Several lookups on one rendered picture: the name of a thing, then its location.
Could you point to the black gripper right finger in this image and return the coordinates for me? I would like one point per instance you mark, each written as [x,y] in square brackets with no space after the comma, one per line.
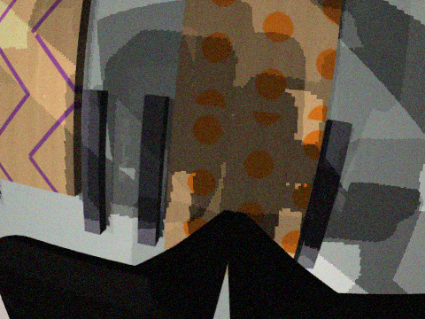
[266,283]

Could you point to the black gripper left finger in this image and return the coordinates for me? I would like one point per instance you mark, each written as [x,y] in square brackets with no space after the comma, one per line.
[45,281]

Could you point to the yellow strip with orange dots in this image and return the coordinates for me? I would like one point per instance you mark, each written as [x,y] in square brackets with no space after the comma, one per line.
[252,94]

